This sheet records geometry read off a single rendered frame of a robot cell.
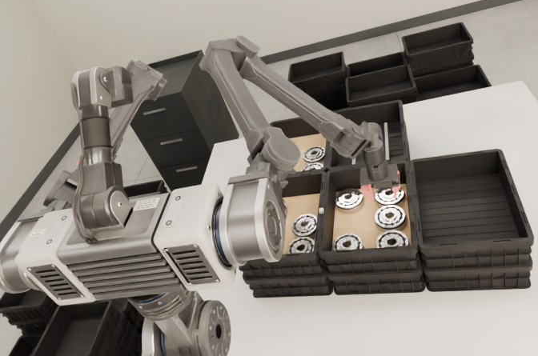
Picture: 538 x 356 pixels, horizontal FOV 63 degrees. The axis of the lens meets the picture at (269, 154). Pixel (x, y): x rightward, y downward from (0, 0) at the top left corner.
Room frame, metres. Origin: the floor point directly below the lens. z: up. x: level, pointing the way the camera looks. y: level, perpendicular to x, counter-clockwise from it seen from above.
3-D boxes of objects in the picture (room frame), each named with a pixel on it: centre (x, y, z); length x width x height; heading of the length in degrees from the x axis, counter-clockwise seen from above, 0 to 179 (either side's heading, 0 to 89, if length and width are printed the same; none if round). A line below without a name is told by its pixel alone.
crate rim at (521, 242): (0.93, -0.51, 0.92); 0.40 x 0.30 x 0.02; 157
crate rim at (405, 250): (1.05, -0.24, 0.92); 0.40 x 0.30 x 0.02; 157
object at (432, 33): (2.53, -1.29, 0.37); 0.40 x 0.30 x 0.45; 71
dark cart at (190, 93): (2.92, 0.48, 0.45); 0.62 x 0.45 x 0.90; 161
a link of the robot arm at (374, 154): (0.92, -0.27, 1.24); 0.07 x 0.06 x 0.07; 160
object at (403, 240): (0.92, -0.26, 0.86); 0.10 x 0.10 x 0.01
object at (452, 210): (0.93, -0.51, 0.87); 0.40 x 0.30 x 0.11; 157
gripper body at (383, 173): (0.92, -0.26, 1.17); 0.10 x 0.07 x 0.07; 66
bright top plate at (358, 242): (0.98, -0.13, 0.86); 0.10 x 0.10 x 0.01
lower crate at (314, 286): (1.17, 0.04, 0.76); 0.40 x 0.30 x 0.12; 157
